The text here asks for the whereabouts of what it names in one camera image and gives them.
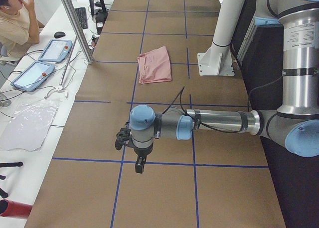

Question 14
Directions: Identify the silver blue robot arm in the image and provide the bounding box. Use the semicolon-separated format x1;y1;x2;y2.
109;0;247;137

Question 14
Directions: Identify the aluminium frame post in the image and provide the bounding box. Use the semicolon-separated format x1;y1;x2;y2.
61;0;94;64

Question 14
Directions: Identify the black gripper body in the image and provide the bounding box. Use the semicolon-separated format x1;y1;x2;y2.
115;122;154;161

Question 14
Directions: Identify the pink Snoopy t-shirt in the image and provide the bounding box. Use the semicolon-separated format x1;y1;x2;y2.
137;46;172;84

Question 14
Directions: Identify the seated person in beige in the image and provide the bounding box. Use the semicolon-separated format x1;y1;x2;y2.
0;0;44;58

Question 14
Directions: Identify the red cylinder object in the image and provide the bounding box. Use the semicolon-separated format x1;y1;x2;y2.
0;199;32;219

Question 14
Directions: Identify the black keyboard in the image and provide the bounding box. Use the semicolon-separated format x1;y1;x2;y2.
74;7;88;29

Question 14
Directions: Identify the black computer mouse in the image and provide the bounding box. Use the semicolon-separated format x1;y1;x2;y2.
54;31;66;38

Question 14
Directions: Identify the lower teach pendant tablet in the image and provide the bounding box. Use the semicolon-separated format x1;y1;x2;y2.
11;61;55;92

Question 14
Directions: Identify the upper teach pendant tablet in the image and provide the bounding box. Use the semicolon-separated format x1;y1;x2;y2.
38;39;73;62

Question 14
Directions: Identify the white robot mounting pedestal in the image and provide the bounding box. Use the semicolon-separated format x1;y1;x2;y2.
197;0;245;76

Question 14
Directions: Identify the metal reacher grabber tool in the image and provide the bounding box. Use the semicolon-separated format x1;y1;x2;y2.
44;42;77;99

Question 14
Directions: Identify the teach pendant tablet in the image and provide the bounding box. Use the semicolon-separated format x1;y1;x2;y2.
11;61;55;92
38;39;73;62

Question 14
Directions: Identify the black camera tripod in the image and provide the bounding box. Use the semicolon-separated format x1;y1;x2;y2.
0;161;23;199

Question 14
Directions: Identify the clear plastic bag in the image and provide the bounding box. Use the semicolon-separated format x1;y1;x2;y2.
0;99;61;152

